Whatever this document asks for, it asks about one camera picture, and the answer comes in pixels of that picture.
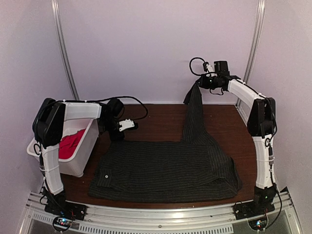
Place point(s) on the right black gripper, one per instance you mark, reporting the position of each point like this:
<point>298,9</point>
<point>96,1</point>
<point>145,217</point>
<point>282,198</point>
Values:
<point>203,84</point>

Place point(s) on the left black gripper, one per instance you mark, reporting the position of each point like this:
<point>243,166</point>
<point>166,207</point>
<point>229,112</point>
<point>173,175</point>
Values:
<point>119,137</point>

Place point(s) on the dark pinstriped shirt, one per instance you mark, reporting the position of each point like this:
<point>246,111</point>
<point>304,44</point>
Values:
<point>194,169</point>

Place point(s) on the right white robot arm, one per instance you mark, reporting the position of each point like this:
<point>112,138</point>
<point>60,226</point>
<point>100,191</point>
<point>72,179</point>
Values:
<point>261,123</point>

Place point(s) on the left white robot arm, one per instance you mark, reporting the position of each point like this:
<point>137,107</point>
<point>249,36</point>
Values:
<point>48,130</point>

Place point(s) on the white plastic laundry bin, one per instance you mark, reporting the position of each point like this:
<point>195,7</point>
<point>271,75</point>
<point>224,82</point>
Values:
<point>75,165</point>

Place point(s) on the red garment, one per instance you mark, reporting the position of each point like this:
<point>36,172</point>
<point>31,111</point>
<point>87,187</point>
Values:
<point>69,143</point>

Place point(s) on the left round circuit board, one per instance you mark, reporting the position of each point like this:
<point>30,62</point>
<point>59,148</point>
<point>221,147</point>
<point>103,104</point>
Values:
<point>61,224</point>

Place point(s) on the round circuit board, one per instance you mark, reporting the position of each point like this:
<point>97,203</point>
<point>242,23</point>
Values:
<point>258,224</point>
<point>61,224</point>

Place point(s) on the right round circuit board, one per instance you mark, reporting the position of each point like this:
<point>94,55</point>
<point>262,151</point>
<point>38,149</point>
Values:
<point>258,224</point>

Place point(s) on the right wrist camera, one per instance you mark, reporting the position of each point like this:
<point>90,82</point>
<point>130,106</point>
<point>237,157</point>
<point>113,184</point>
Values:
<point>207,67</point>

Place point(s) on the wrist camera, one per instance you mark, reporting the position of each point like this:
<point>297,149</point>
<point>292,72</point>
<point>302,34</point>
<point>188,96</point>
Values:
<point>127,124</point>
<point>207,67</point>

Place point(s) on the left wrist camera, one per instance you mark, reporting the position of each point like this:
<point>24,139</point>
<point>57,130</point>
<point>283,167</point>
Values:
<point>127,124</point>

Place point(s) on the front aluminium rail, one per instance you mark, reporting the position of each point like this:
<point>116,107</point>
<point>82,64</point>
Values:
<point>205,220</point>

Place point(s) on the right aluminium frame post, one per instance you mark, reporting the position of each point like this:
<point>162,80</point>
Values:
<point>259,20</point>

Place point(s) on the aluminium frame post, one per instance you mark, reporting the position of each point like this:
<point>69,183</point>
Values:
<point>63,50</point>
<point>259,20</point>

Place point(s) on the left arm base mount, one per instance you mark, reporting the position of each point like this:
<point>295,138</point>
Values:
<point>57,205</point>

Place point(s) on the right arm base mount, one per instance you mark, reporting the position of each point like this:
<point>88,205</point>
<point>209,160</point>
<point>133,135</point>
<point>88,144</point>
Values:
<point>253,208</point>

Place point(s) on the left aluminium frame post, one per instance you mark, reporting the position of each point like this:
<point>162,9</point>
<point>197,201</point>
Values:
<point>63,50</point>

